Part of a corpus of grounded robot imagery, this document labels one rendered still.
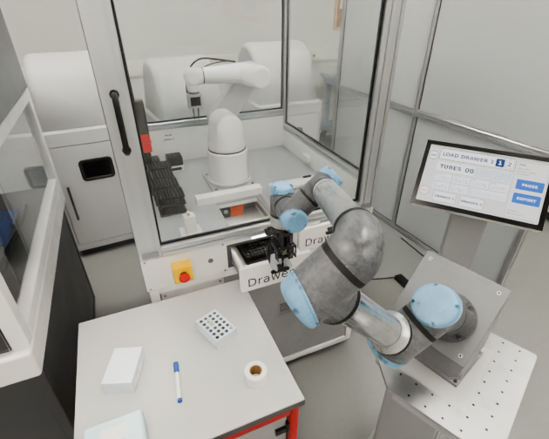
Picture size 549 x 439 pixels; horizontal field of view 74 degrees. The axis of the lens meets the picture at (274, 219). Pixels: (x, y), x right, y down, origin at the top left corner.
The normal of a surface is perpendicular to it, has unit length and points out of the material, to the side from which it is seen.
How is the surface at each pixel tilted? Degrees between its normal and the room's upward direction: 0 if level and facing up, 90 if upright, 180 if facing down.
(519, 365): 0
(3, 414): 90
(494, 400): 0
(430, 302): 38
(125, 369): 0
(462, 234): 90
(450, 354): 45
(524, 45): 90
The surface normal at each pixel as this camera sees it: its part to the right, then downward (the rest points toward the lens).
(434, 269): -0.54, -0.36
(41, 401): 0.40, 0.48
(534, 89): -0.89, 0.24
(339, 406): 0.00, -0.85
